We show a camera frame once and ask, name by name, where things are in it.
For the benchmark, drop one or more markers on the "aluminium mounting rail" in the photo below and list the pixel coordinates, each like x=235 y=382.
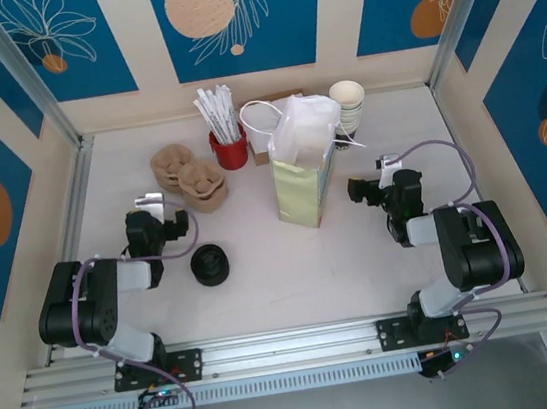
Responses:
x=292 y=348

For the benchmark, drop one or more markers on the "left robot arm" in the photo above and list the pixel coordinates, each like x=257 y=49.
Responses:
x=81 y=310

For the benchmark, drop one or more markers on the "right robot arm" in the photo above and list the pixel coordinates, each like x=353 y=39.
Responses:
x=482 y=257

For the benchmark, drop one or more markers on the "stack of black lids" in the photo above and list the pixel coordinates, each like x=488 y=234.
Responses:
x=209 y=266

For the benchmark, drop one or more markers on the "white paper napkin stack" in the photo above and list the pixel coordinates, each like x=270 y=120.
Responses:
x=260 y=120

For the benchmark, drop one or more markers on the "paper wrapped straw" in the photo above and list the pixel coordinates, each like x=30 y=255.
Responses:
x=226 y=110
x=219 y=118
x=210 y=117
x=206 y=122

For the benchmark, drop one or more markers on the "aluminium side rail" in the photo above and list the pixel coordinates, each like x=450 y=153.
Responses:
x=74 y=200

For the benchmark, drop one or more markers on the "aluminium frame post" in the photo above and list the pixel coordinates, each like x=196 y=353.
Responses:
x=27 y=70
x=467 y=12

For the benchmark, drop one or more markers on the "red straw holder cup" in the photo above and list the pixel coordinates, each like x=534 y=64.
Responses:
x=232 y=157

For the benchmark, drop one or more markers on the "yellow paper takeout bag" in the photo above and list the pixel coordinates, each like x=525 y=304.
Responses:
x=297 y=196

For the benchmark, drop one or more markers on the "white napkins in box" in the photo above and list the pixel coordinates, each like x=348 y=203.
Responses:
x=261 y=158

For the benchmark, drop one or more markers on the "stack of paper cups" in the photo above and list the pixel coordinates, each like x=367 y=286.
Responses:
x=348 y=99

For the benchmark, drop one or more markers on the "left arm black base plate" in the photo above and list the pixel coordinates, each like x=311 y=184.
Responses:
x=193 y=363

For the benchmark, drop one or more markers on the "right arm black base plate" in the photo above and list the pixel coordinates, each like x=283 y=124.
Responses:
x=391 y=332

